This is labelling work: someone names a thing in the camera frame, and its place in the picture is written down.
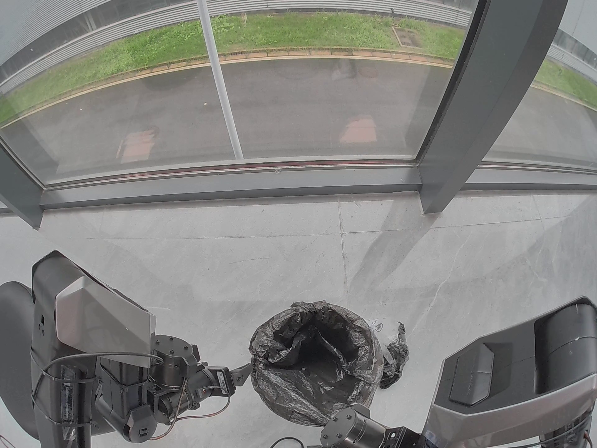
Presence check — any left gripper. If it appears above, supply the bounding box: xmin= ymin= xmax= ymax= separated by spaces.
xmin=187 ymin=362 xmax=253 ymax=412

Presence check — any black plastic bag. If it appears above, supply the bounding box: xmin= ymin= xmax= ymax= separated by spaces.
xmin=248 ymin=301 xmax=385 ymax=427

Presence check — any black plastic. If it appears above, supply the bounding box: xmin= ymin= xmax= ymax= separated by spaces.
xmin=379 ymin=321 xmax=410 ymax=389

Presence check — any window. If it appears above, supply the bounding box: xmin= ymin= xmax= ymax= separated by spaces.
xmin=0 ymin=0 xmax=597 ymax=230

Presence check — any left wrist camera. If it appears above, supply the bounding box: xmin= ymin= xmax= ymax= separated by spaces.
xmin=125 ymin=406 xmax=156 ymax=444

